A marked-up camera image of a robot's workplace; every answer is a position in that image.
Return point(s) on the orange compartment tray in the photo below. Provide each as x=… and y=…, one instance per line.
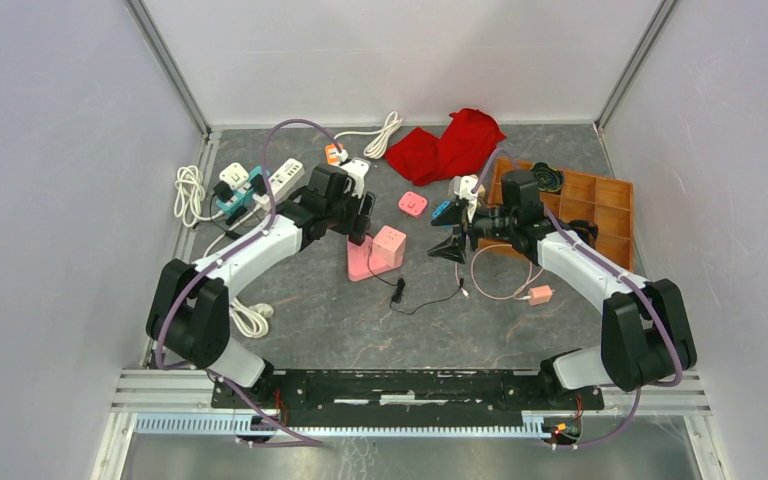
x=602, y=201

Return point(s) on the pink power strip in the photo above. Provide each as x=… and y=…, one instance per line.
x=364, y=263

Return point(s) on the blue plug adapter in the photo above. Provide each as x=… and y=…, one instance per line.
x=446, y=214

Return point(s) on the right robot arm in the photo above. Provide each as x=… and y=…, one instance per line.
x=645, y=334

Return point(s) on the white cube adapter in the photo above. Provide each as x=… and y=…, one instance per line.
x=235, y=176

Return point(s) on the white power strip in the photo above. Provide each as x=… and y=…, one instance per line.
x=282, y=183

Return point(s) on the pink cube socket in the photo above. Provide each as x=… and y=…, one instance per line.
x=389, y=246

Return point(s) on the red cloth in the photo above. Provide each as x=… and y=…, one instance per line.
x=462, y=149

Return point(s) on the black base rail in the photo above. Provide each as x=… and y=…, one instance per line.
x=415, y=398

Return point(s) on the orange power strip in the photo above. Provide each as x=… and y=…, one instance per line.
x=335, y=154

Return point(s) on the pink plug adapter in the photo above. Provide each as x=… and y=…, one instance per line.
x=539, y=295
x=412, y=203

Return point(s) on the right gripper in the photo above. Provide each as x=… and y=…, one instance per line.
x=452, y=248

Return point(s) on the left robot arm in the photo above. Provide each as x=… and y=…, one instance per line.
x=189, y=314

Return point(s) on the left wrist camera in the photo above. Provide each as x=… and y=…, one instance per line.
x=356, y=168

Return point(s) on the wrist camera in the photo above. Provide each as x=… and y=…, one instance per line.
x=472, y=202
x=356, y=168

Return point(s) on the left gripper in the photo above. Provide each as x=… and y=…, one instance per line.
x=357, y=225

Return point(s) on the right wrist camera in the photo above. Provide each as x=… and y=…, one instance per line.
x=472, y=202

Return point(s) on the teal power strip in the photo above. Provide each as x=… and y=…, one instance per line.
x=230, y=201

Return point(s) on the beige cube plug adapter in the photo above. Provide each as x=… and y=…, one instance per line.
x=461, y=187

